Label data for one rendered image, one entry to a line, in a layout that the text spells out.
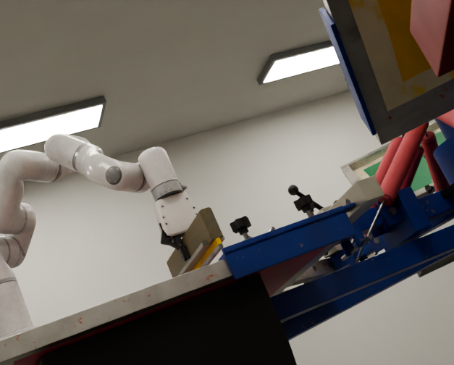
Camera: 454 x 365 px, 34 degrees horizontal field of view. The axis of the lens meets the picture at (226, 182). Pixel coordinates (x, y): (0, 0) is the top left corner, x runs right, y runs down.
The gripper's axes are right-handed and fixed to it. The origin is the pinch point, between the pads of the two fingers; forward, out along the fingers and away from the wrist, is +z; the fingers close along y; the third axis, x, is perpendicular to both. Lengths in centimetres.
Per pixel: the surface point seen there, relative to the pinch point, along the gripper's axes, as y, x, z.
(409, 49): -38, 59, -11
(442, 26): -8, 100, 6
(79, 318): 35.9, 29.6, 11.7
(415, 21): -13, 91, 0
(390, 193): -53, 9, 4
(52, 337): 42, 30, 13
